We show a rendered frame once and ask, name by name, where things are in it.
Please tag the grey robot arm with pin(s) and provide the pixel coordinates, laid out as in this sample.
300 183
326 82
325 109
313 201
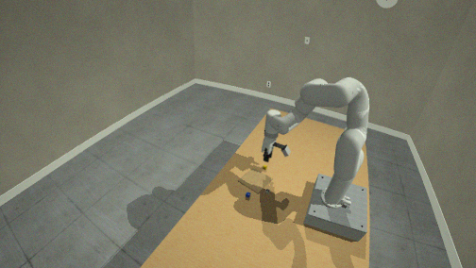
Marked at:
348 153

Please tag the tan textured mat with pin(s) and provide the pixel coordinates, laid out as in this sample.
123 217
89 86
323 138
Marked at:
255 180

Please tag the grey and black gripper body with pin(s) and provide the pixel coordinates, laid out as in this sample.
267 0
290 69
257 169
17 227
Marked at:
268 143

